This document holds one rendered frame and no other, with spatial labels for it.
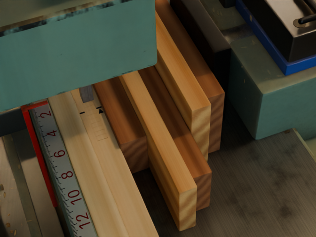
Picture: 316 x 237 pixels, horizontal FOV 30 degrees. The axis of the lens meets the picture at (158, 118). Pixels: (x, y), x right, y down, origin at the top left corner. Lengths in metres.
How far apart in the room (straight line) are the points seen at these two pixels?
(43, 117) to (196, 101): 0.12
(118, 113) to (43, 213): 0.15
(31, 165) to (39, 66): 0.24
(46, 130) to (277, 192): 0.19
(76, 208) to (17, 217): 0.20
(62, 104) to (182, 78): 0.10
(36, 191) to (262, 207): 0.23
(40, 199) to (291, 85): 0.27
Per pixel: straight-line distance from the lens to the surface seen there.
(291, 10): 0.47
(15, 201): 0.61
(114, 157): 0.45
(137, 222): 0.42
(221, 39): 0.45
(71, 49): 0.39
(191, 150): 0.44
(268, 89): 0.47
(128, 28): 0.39
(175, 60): 0.46
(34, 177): 0.60
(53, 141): 0.45
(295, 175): 0.49
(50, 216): 0.58
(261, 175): 0.49
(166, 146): 0.43
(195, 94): 0.44
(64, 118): 0.47
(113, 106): 0.47
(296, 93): 0.49
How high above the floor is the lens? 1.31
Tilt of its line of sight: 51 degrees down
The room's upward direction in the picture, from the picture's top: 3 degrees counter-clockwise
